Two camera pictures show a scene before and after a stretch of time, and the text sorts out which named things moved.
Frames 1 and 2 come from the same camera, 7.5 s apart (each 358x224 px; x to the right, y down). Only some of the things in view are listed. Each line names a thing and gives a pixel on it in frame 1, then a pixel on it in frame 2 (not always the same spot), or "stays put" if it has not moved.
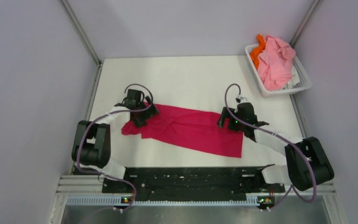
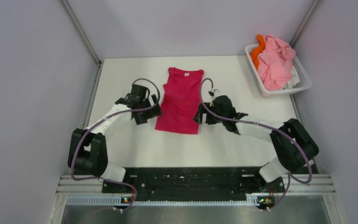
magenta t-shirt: x=197 y=128 -> x=179 y=111
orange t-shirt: x=255 y=52 stays put
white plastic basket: x=305 y=82 stays put
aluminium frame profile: x=80 y=185 stays put
